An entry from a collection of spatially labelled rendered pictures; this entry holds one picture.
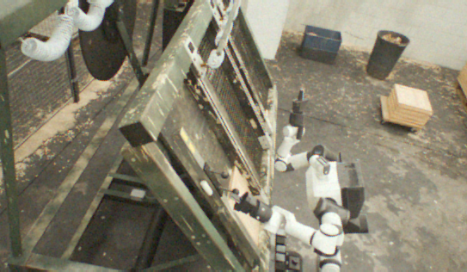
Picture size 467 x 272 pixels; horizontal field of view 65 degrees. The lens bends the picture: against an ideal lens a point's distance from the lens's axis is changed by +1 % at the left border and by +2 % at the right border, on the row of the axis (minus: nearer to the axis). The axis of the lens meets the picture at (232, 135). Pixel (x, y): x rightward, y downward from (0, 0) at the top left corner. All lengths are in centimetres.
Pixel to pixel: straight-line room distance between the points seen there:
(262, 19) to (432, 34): 316
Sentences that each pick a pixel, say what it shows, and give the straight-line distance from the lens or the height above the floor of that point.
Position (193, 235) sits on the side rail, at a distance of 163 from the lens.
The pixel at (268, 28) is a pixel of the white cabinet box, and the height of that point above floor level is 49.
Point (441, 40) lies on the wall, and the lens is 759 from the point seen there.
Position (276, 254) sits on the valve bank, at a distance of 238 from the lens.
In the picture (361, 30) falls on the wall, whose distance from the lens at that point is 731.
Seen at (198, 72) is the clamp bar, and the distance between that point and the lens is 179.
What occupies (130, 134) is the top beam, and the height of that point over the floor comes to 187.
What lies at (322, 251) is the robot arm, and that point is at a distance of 168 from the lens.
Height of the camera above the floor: 271
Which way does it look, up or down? 39 degrees down
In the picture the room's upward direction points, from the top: 11 degrees clockwise
